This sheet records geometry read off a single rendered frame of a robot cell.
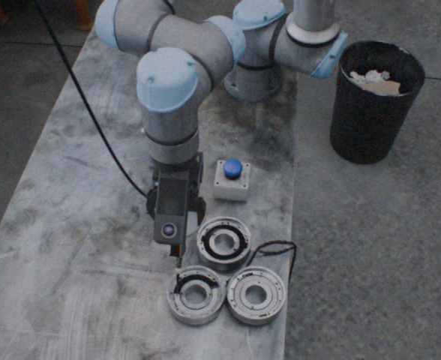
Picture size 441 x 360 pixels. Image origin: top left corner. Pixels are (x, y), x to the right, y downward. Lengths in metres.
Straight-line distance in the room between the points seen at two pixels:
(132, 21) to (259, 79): 0.57
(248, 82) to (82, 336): 0.70
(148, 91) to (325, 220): 1.52
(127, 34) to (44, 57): 2.12
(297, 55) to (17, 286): 0.75
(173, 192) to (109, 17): 0.27
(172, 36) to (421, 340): 1.47
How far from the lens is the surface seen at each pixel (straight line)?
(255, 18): 1.19
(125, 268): 1.04
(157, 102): 0.65
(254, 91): 1.30
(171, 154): 0.72
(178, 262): 0.93
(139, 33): 0.77
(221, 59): 0.72
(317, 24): 1.12
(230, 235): 1.03
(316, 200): 2.14
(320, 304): 1.91
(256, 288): 0.99
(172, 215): 0.75
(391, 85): 2.15
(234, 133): 1.24
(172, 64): 0.65
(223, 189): 1.08
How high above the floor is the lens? 1.69
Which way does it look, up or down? 51 degrees down
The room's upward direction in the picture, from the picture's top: 1 degrees clockwise
